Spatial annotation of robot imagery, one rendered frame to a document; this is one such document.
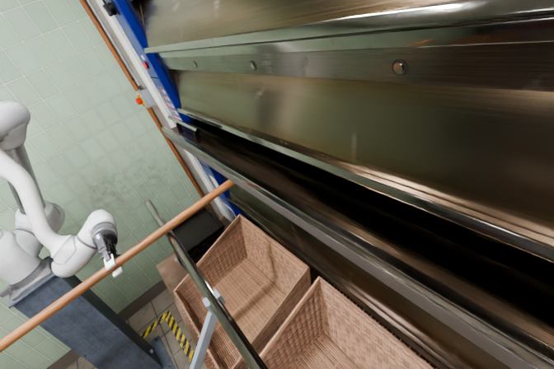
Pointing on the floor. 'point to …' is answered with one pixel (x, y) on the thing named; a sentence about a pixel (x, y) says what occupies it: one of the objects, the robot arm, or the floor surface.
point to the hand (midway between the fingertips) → (113, 265)
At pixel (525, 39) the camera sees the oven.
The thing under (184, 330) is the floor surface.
